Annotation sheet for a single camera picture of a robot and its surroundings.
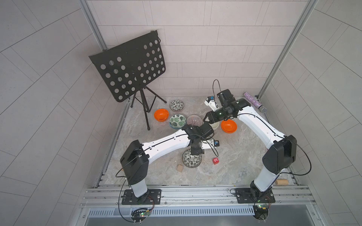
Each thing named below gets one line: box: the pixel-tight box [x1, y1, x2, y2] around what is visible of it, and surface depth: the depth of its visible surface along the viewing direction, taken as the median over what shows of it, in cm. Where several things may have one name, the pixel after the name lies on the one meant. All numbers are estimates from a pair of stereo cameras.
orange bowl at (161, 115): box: [153, 108, 170, 122], surface depth 103 cm
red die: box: [212, 157, 220, 165], surface depth 84 cm
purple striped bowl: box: [186, 114, 203, 127], surface depth 98 cm
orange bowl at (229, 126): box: [220, 119, 238, 134], surface depth 96 cm
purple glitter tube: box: [243, 91, 267, 113], surface depth 114 cm
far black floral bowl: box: [169, 99, 185, 112], surface depth 111 cm
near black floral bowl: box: [181, 148, 202, 169], surface depth 84 cm
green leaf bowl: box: [169, 113, 187, 130], surface depth 101 cm
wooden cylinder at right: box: [274, 179, 289, 186], surface depth 75 cm
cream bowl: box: [208, 121, 220, 130], surface depth 95 cm
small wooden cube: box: [176, 164, 184, 173], surface depth 81 cm
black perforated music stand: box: [88, 30, 167, 131], surface depth 72 cm
